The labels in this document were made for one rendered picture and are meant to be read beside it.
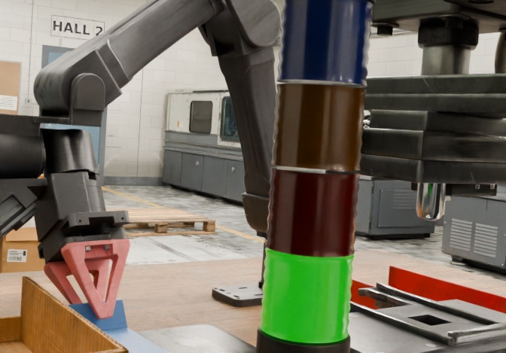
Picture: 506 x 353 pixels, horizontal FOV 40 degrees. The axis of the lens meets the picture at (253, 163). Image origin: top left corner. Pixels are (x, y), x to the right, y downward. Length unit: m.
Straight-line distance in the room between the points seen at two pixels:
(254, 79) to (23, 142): 0.31
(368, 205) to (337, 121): 7.23
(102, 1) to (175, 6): 11.12
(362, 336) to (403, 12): 0.25
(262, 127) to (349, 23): 0.64
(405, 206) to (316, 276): 7.52
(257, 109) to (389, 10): 0.38
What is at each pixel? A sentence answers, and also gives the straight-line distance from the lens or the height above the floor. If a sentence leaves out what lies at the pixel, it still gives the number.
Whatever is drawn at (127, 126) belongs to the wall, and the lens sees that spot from 11.99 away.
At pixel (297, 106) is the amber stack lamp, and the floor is 1.15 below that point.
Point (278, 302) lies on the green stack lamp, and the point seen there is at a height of 1.06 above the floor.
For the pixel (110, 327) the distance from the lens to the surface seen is 0.73.
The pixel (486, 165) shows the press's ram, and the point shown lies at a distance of 0.54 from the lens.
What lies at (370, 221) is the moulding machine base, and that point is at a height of 0.22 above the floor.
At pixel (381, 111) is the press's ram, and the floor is 1.15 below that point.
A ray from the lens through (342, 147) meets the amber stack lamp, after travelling 0.28.
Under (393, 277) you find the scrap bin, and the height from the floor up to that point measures 0.95.
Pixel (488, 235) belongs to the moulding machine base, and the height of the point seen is 0.33.
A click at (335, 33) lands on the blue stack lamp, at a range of 0.28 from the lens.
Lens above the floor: 1.14
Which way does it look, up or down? 3 degrees down
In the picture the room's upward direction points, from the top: 4 degrees clockwise
